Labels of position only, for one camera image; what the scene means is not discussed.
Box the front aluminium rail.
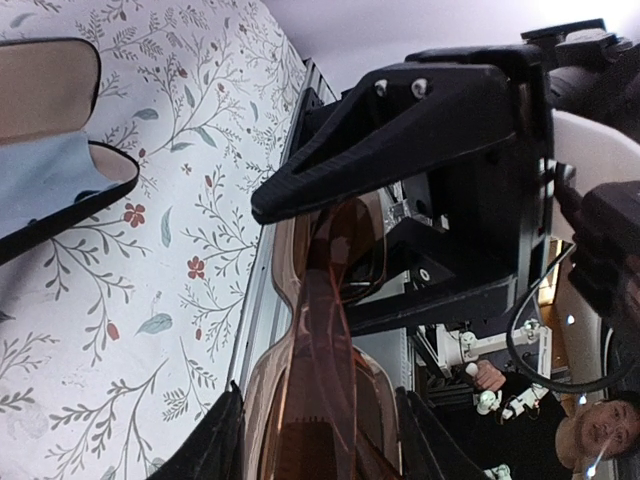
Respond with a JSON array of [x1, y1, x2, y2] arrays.
[[227, 58, 336, 391]]

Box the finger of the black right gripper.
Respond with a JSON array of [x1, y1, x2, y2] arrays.
[[249, 63, 521, 225]]

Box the black glasses case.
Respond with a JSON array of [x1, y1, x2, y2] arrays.
[[1, 38, 140, 263]]

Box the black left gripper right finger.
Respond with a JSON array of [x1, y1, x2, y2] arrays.
[[395, 387, 488, 480]]

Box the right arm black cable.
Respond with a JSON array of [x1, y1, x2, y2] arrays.
[[505, 239, 621, 396]]

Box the light blue cloth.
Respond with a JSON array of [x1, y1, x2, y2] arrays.
[[1, 131, 124, 237]]

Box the person in black clothing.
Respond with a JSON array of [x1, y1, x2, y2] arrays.
[[459, 391, 639, 479]]

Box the brown sunglasses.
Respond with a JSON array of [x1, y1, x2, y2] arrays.
[[242, 193, 402, 479]]

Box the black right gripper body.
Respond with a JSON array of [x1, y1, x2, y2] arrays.
[[346, 45, 553, 335]]

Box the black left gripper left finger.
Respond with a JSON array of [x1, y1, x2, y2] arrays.
[[149, 381, 245, 480]]

